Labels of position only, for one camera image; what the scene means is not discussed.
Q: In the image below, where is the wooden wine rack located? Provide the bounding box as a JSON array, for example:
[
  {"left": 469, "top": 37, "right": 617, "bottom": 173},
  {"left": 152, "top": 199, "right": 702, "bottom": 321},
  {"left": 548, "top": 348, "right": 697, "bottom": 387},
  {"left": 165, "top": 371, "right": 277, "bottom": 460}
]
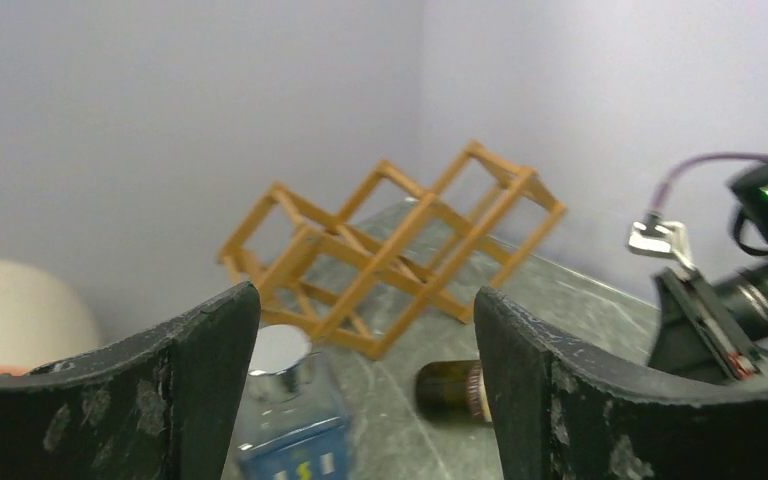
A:
[{"left": 215, "top": 141, "right": 567, "bottom": 359}]

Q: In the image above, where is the blue labelled clear bottle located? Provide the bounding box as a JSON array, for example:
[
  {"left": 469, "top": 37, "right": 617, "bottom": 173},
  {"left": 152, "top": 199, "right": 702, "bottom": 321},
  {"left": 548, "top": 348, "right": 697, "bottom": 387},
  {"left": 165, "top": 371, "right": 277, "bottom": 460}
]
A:
[{"left": 234, "top": 324, "right": 353, "bottom": 480}]

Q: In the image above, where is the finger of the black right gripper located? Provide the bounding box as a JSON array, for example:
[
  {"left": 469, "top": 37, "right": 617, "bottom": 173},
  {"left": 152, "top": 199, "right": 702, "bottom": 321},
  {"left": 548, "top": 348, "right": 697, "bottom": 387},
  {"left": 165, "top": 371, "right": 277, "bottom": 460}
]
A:
[{"left": 646, "top": 268, "right": 765, "bottom": 384}]

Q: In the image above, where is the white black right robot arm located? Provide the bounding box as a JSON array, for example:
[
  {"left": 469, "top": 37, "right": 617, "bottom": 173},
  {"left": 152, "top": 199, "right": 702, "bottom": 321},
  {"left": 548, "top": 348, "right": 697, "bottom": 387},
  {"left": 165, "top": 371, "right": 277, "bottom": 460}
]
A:
[{"left": 627, "top": 152, "right": 768, "bottom": 384}]

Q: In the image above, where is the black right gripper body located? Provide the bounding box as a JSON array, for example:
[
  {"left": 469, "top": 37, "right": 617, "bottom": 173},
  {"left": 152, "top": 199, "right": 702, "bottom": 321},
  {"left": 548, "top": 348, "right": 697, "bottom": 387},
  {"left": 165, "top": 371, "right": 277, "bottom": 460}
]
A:
[{"left": 685, "top": 268, "right": 768, "bottom": 384}]

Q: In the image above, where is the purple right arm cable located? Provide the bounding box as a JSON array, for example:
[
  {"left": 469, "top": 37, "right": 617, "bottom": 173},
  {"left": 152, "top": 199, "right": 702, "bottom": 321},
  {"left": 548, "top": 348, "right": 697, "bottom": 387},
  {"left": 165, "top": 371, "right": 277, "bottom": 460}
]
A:
[{"left": 648, "top": 152, "right": 768, "bottom": 215}]

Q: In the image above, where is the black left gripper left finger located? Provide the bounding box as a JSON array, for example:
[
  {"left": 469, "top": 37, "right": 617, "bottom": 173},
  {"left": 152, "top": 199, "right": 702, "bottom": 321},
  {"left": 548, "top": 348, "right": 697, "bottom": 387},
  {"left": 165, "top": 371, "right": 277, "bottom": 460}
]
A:
[{"left": 0, "top": 282, "right": 261, "bottom": 479}]

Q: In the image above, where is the white orange yellow bread box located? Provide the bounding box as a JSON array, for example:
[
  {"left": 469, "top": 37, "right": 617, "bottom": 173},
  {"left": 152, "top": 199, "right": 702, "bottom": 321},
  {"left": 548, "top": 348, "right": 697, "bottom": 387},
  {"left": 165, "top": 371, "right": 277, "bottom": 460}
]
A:
[{"left": 0, "top": 259, "right": 103, "bottom": 375}]

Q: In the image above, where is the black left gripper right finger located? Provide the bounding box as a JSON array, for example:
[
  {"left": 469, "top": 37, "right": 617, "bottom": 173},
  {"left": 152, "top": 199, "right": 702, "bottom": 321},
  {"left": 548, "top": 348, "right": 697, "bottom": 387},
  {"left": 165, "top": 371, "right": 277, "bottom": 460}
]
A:
[{"left": 474, "top": 287, "right": 768, "bottom": 479}]

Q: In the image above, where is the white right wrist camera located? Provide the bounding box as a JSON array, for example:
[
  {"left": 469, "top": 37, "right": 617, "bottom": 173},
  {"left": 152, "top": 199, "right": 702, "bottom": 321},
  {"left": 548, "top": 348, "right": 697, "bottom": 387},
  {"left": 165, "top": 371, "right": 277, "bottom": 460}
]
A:
[{"left": 627, "top": 220, "right": 697, "bottom": 274}]

